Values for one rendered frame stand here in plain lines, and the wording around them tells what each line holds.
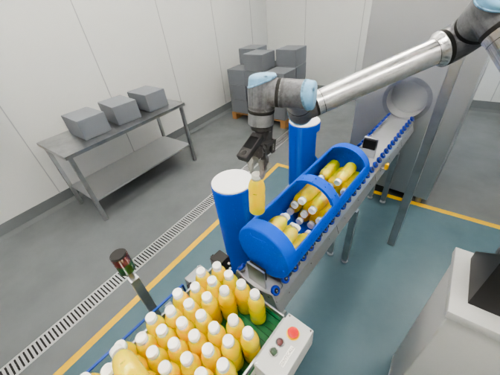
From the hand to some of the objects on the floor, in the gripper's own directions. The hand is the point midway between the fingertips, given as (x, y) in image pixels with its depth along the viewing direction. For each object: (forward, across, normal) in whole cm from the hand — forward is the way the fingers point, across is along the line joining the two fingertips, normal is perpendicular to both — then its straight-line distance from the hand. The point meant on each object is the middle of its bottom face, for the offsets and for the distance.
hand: (256, 175), depth 101 cm
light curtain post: (+128, -48, -149) cm, 202 cm away
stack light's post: (+150, +24, +36) cm, 156 cm away
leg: (+133, -21, -106) cm, 172 cm away
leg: (+123, -23, -204) cm, 239 cm away
